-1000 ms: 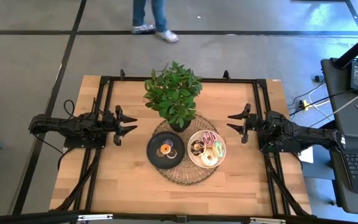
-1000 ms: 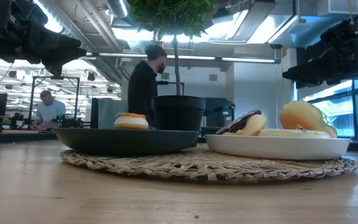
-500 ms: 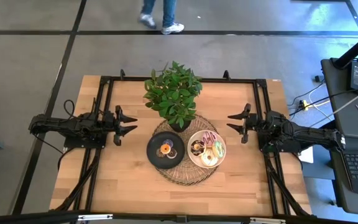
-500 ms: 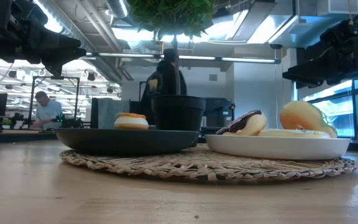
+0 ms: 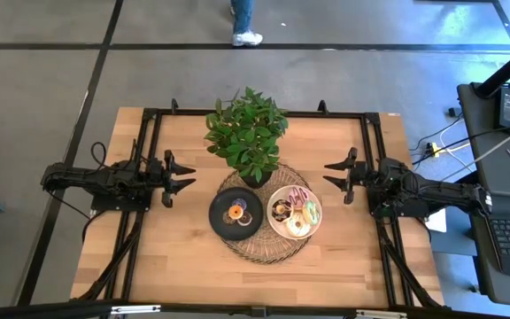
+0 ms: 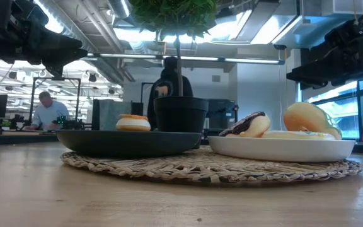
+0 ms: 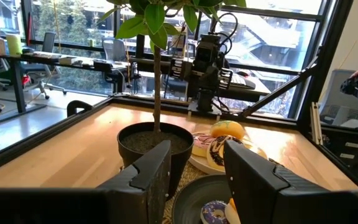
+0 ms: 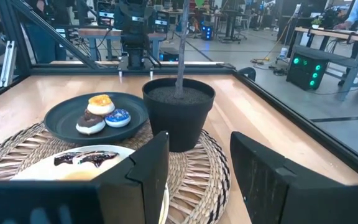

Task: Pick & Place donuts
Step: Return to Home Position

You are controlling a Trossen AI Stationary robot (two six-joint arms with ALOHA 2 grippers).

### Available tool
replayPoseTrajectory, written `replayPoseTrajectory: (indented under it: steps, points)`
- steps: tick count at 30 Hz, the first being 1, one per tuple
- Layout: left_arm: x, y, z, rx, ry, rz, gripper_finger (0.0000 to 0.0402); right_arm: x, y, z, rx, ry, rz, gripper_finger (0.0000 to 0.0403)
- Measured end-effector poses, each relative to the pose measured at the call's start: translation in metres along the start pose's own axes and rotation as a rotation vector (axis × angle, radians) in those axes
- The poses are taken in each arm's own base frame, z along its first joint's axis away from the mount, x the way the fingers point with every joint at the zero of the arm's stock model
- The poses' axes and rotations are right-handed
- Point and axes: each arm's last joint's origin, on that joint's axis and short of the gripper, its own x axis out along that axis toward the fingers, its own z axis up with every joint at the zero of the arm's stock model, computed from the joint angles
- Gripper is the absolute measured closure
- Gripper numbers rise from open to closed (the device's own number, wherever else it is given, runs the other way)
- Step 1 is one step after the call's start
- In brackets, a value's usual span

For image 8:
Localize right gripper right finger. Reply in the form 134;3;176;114
229;130;358;224

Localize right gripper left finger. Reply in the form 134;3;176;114
0;130;170;224

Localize large chocolate drizzled donut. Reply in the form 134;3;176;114
53;150;120;169

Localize small blue sprinkled donut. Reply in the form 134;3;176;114
104;108;132;128

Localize small dark chocolate donut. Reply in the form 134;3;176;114
75;110;107;136

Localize small orange glazed donut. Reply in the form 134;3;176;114
86;94;116;116

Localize round woven straw mat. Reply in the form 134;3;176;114
0;119;232;224

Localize green plant in black pot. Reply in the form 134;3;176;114
141;0;216;153

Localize white round plate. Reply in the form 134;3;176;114
9;144;170;224

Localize black round plate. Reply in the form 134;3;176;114
44;91;150;146

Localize black box with green lights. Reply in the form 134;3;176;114
286;52;329;91

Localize wooden desk grey legs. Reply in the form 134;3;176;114
293;26;358;102

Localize wooden table blue legs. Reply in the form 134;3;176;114
78;27;167;62

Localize blue lit computer case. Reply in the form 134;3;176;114
201;24;214;41

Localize floor cable bundle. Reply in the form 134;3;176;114
249;55;288;77

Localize black aluminium table frame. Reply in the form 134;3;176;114
0;0;358;184

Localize black pedestal table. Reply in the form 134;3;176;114
219;9;248;44

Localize silver metal bracket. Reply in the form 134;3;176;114
0;40;17;88

